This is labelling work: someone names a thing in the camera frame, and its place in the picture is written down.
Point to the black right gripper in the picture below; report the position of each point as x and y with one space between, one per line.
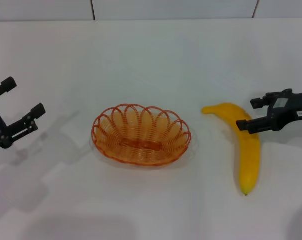
290 112

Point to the yellow banana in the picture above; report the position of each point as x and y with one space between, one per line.
249 162

